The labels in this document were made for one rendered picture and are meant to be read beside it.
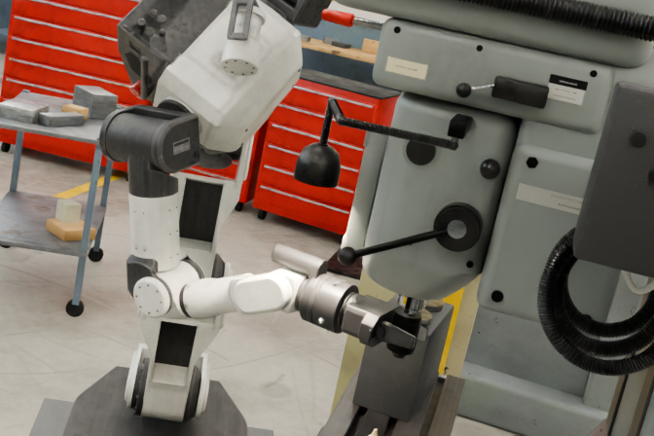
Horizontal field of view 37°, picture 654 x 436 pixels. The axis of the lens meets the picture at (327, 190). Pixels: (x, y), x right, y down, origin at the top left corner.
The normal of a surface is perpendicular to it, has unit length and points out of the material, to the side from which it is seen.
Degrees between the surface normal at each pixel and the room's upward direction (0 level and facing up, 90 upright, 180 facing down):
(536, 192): 90
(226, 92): 58
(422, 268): 108
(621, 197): 90
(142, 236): 97
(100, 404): 0
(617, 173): 90
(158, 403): 103
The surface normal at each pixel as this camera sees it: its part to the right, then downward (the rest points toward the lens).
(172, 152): 0.85, 0.17
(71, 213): 0.67, 0.31
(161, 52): 0.18, -0.29
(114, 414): 0.20, -0.95
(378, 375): -0.34, 0.15
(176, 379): 0.22, -0.73
